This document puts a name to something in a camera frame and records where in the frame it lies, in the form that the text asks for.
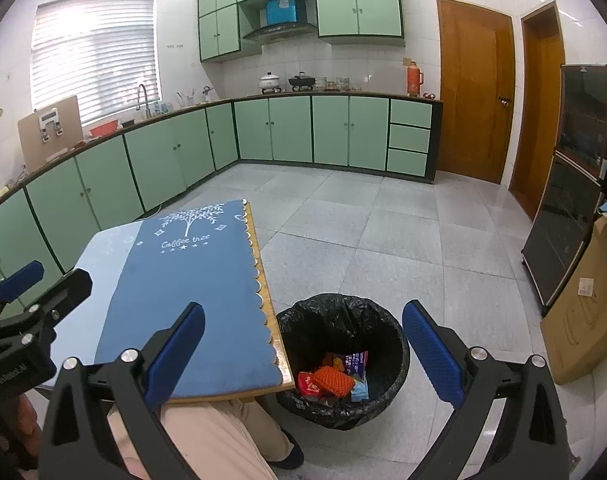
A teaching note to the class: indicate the blue box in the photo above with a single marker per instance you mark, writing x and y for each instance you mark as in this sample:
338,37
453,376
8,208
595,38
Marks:
286,10

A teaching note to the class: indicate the red thermos flask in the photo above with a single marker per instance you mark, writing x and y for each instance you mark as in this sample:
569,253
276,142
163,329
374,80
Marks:
414,79

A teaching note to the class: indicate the person's beige trouser leg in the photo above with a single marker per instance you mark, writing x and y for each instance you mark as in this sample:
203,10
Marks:
208,440

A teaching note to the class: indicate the wooden door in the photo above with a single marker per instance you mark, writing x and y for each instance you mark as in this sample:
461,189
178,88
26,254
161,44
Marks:
473,90
541,110

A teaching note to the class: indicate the red plastic basin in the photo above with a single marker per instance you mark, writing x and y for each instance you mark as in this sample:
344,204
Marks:
104,129

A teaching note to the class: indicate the wooden cutting board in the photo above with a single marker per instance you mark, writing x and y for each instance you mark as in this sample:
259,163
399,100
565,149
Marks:
33,145

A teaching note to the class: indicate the blue white snack packet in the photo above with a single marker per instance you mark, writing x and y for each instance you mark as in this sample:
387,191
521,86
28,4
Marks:
356,362

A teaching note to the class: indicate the glass jar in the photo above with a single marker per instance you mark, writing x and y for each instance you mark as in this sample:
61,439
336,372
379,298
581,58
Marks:
321,84
343,84

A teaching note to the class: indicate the blue table mat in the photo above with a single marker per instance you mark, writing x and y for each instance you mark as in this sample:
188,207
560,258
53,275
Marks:
193,285

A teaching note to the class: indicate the white cooking pot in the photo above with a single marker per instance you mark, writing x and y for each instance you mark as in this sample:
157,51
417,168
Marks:
270,82

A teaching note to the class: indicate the white window blinds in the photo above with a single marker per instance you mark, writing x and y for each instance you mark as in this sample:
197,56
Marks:
98,55

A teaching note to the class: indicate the trash bin with black liner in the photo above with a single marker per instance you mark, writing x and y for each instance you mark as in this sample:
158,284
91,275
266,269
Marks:
333,320

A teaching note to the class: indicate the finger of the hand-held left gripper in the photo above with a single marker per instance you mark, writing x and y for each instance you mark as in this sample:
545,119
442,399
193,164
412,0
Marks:
68,290
20,280

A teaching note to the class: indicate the green lower kitchen cabinets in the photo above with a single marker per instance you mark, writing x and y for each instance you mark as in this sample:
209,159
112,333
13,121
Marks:
283,130

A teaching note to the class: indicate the utensil holder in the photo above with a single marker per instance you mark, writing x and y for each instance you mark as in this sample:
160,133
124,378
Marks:
186,100

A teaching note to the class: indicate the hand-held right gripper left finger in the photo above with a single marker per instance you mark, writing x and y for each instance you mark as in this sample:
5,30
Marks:
176,355

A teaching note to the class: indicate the green upper kitchen cabinets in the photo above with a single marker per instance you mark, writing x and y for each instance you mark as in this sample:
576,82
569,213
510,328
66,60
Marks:
358,10

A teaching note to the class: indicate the black glass cabinet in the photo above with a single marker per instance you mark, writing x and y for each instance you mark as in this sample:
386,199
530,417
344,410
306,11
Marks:
568,210

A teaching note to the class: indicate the red paper cup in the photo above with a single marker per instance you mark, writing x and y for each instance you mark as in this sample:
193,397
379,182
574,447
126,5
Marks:
308,384

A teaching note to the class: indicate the person's black shoe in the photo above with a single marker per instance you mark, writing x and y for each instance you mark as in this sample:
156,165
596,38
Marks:
288,452

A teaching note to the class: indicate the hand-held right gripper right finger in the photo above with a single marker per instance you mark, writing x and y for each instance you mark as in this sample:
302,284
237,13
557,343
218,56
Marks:
433,355

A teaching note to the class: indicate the person's left hand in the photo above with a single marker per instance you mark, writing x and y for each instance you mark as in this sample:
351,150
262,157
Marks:
27,425

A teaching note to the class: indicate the black wok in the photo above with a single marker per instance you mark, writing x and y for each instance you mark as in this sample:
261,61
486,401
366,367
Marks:
301,81

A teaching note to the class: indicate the cardboard box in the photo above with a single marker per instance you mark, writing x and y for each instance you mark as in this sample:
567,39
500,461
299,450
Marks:
583,320

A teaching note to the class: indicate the green kitchen cabinets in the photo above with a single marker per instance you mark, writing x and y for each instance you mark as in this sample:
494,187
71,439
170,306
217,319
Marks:
283,130
358,10

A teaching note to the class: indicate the silver white snack packet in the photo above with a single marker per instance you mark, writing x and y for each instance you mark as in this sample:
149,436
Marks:
360,391

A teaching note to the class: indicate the black range hood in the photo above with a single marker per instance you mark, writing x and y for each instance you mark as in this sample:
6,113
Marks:
278,32

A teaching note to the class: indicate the metal kitchen faucet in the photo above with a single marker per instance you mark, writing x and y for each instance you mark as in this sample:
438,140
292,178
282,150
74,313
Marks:
142,97

